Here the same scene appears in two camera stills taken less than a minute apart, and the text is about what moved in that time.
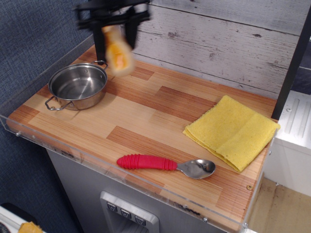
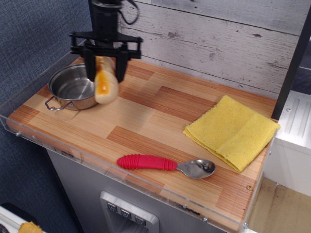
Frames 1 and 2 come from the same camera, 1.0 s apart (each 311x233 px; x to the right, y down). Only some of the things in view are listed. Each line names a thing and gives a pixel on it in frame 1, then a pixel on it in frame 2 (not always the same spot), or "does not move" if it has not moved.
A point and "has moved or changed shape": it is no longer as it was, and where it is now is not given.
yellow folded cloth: (234, 132) does not move
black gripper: (97, 13) to (105, 20)
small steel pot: (82, 85) does not move
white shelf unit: (288, 161) does not move
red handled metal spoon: (195, 169) does not move
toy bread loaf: (120, 57) has moved or changed shape
